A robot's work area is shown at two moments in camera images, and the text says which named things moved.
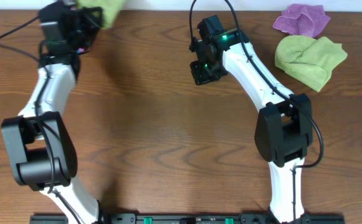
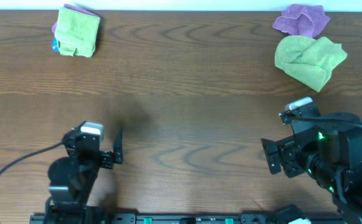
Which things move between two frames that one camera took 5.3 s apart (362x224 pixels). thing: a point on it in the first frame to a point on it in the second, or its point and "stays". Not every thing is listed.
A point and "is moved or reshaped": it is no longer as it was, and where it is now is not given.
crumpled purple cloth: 301,19 stays
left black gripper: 91,30 to 110,158
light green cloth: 110,9 is moved or reshaped
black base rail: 190,218 stays
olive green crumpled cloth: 309,60 stays
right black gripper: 199,78 to 288,152
